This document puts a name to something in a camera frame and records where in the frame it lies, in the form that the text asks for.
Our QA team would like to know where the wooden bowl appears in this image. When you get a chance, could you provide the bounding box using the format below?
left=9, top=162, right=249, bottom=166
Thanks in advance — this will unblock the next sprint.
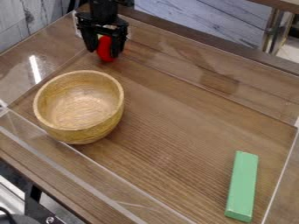
left=32, top=70, right=124, bottom=144

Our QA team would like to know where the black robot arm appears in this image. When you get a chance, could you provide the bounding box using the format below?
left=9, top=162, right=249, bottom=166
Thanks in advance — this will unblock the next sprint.
left=74, top=0, right=128, bottom=62

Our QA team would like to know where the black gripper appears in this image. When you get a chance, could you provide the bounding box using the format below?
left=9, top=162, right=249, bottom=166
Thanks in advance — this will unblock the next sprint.
left=76, top=12, right=128, bottom=58

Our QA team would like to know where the clear acrylic corner bracket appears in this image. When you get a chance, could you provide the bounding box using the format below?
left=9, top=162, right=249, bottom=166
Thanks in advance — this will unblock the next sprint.
left=70, top=10, right=81, bottom=39

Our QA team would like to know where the clear acrylic tray wall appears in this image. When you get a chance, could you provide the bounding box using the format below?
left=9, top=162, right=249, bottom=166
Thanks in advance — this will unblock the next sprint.
left=0, top=101, right=194, bottom=224

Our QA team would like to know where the green rectangular block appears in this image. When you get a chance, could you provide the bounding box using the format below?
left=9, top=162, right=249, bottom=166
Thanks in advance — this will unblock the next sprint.
left=224, top=150, right=259, bottom=222

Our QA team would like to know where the black cable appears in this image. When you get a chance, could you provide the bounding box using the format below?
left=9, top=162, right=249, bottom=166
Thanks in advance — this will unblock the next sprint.
left=0, top=206, right=21, bottom=224

